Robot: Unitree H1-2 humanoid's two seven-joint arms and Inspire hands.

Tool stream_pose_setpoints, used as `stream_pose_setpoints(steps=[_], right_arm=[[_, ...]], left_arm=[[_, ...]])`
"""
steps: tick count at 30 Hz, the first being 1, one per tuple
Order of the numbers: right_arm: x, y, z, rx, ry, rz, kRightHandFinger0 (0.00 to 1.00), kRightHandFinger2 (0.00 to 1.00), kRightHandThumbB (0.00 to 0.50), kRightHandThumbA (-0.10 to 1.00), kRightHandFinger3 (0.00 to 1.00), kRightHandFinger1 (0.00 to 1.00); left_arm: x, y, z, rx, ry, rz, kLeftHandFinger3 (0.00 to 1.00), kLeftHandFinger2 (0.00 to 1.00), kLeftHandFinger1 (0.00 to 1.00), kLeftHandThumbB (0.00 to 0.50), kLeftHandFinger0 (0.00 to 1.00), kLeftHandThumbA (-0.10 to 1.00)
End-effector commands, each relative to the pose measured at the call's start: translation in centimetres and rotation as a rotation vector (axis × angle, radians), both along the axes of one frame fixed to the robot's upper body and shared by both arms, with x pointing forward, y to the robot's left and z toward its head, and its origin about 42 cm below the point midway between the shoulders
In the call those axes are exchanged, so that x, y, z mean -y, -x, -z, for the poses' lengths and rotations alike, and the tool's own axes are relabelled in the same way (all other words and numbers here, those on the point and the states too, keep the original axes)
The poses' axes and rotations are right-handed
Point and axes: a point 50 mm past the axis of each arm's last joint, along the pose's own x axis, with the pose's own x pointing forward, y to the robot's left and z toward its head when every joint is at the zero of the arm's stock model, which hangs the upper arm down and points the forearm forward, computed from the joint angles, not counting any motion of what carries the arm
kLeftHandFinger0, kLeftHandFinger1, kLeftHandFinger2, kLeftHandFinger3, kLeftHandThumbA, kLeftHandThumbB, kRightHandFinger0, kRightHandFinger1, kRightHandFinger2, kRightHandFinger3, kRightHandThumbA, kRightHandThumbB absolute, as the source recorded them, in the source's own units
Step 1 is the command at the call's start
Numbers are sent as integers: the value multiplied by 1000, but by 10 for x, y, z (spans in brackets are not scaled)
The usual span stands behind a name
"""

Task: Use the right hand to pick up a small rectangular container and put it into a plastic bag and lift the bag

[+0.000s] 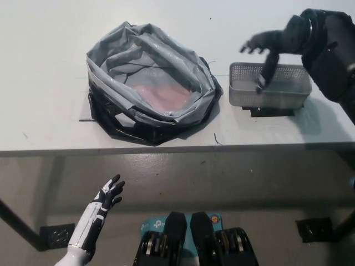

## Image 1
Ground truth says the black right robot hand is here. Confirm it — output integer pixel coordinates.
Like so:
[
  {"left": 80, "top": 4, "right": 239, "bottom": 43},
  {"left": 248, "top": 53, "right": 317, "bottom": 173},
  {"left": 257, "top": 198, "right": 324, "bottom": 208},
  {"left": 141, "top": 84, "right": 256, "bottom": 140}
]
[{"left": 239, "top": 15, "right": 313, "bottom": 94}]

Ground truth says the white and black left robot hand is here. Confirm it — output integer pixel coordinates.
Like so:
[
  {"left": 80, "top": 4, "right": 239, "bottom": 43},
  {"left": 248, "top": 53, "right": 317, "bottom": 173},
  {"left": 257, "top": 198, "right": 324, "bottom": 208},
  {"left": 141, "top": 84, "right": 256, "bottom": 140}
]
[{"left": 68, "top": 173, "right": 126, "bottom": 255}]

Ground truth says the grey perforated rectangular basket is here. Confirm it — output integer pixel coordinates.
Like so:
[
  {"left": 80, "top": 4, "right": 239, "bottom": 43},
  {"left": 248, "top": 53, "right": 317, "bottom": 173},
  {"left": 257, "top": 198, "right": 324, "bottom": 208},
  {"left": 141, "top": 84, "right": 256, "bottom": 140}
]
[{"left": 229, "top": 62, "right": 313, "bottom": 108}]

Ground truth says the grey and black plastic bag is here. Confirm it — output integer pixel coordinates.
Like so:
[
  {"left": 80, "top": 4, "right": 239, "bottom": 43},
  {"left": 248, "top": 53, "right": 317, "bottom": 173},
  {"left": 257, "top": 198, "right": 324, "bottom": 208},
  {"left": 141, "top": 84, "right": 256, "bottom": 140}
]
[{"left": 86, "top": 23, "right": 225, "bottom": 147}]

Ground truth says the pink sheet inside bag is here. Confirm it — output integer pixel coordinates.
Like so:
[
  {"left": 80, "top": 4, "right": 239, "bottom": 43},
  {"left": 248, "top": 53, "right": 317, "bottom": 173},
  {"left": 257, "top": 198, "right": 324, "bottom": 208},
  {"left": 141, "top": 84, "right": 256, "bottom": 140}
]
[{"left": 133, "top": 84, "right": 192, "bottom": 111}]

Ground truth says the black table leg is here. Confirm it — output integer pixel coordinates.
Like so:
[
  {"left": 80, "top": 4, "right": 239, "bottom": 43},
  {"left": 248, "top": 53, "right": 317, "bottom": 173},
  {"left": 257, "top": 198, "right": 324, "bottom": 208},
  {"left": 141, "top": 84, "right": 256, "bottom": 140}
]
[
  {"left": 0, "top": 193, "right": 47, "bottom": 252},
  {"left": 331, "top": 204, "right": 355, "bottom": 242}
]

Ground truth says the black tape patch on table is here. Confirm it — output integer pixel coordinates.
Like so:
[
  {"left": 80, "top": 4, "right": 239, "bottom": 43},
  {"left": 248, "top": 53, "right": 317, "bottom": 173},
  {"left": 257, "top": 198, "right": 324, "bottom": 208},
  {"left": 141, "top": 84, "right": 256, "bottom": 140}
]
[{"left": 241, "top": 104, "right": 305, "bottom": 117}]

